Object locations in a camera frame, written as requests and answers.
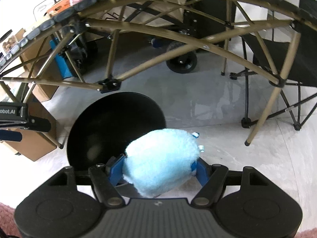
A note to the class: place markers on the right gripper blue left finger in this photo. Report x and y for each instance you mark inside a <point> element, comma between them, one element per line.
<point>104,178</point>

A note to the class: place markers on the orange cardboard box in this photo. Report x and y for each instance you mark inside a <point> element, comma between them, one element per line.
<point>58,7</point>

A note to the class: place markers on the cardboard box on floor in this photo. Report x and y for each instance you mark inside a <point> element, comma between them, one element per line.
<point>34,145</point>

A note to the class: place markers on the black folding wagon cart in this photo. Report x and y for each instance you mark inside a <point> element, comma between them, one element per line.
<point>196,24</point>

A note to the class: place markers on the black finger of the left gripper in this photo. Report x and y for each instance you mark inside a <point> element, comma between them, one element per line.
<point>36,124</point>

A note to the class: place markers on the light blue fluffy plush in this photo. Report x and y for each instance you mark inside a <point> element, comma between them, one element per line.
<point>161,161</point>

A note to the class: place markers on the blue flat panel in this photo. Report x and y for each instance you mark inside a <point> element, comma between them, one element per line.
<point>62,61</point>

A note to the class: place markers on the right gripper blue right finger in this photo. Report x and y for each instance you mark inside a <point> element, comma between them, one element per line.
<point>212,178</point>

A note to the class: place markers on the white foam cylinder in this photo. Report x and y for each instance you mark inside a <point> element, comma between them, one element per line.
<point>93,152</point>

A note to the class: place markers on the tan folding camp table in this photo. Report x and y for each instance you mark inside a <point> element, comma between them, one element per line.
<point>111,17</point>

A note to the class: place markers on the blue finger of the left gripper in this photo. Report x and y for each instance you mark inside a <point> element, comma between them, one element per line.
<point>10,135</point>

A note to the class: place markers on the black round trash bin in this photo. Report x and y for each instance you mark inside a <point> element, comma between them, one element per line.
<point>113,121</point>

